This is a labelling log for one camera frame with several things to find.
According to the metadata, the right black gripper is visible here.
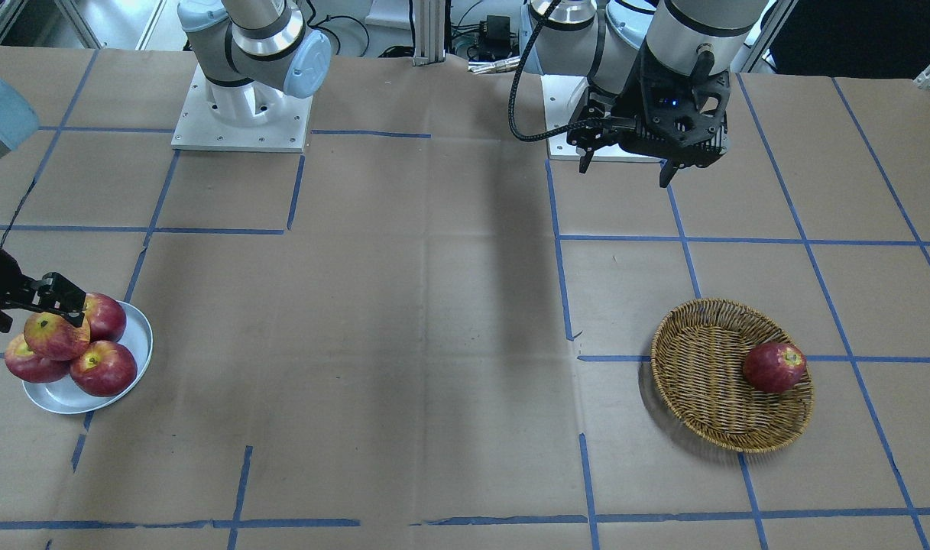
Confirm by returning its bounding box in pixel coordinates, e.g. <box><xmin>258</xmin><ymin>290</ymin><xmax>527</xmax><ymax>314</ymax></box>
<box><xmin>0</xmin><ymin>246</ymin><xmax>86</xmax><ymax>333</ymax></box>

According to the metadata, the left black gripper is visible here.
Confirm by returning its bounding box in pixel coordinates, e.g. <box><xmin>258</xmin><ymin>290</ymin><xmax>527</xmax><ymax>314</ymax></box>
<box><xmin>566</xmin><ymin>76</ymin><xmax>681</xmax><ymax>189</ymax></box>

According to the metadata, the yellow-red apple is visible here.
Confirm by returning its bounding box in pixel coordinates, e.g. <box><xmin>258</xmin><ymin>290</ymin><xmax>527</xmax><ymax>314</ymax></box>
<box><xmin>22</xmin><ymin>312</ymin><xmax>91</xmax><ymax>361</ymax></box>

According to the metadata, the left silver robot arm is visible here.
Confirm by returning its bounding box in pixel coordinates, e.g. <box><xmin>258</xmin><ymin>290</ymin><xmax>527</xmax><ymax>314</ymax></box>
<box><xmin>507</xmin><ymin>1</ymin><xmax>767</xmax><ymax>188</ymax></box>

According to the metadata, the red plate apple back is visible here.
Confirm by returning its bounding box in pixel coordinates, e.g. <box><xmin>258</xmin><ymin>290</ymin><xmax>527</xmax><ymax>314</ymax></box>
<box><xmin>83</xmin><ymin>293</ymin><xmax>127</xmax><ymax>342</ymax></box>

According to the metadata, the red plate apple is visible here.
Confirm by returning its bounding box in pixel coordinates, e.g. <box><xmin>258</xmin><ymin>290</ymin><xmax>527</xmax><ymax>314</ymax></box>
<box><xmin>70</xmin><ymin>341</ymin><xmax>138</xmax><ymax>397</ymax></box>
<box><xmin>4</xmin><ymin>334</ymin><xmax>70</xmax><ymax>383</ymax></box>
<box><xmin>83</xmin><ymin>293</ymin><xmax>127</xmax><ymax>342</ymax></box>

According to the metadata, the red plate apple front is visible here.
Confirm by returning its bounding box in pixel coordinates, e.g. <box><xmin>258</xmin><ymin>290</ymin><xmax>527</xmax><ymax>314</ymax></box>
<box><xmin>70</xmin><ymin>341</ymin><xmax>138</xmax><ymax>397</ymax></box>

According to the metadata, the light blue plate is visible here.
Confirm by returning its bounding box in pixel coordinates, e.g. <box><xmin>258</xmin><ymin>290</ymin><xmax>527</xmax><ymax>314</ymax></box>
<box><xmin>22</xmin><ymin>302</ymin><xmax>154</xmax><ymax>415</ymax></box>

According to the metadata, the woven wicker basket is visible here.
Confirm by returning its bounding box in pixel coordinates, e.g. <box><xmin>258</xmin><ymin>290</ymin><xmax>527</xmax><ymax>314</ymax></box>
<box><xmin>650</xmin><ymin>297</ymin><xmax>815</xmax><ymax>453</ymax></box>

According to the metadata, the dark red basket apple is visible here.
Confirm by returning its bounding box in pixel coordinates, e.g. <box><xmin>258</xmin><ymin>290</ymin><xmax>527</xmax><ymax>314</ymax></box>
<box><xmin>743</xmin><ymin>341</ymin><xmax>807</xmax><ymax>394</ymax></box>

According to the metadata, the black power adapter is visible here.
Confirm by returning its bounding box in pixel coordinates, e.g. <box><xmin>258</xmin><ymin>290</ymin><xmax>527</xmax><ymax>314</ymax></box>
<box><xmin>479</xmin><ymin>15</ymin><xmax>511</xmax><ymax>51</ymax></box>

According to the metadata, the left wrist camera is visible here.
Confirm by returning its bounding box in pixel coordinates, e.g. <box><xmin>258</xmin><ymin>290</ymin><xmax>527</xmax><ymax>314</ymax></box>
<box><xmin>621</xmin><ymin>43</ymin><xmax>731</xmax><ymax>169</ymax></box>

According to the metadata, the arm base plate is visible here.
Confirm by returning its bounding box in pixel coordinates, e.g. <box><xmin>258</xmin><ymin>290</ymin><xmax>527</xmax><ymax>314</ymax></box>
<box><xmin>171</xmin><ymin>66</ymin><xmax>312</xmax><ymax>154</ymax></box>
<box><xmin>541</xmin><ymin>74</ymin><xmax>647</xmax><ymax>163</ymax></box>

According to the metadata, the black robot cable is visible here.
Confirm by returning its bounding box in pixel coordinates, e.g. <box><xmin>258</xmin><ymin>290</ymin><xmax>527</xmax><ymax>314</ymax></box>
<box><xmin>508</xmin><ymin>0</ymin><xmax>637</xmax><ymax>144</ymax></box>

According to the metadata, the aluminium frame post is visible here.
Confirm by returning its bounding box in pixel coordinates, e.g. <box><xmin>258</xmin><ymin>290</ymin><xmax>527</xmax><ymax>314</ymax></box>
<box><xmin>409</xmin><ymin>0</ymin><xmax>450</xmax><ymax>67</ymax></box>

